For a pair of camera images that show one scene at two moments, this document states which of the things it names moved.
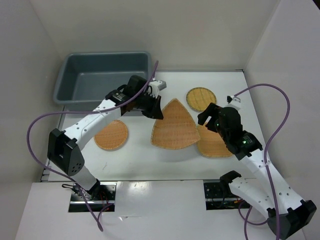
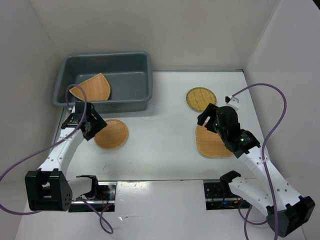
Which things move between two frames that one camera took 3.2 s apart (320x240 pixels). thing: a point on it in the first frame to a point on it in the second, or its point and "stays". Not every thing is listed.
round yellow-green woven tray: x=199 y=98 stays
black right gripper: x=211 y=110 stays
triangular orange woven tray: x=177 y=130 to x=96 y=89
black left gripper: x=154 y=112 to x=100 y=124
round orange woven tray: x=112 y=136 stays
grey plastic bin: x=85 y=79 stays
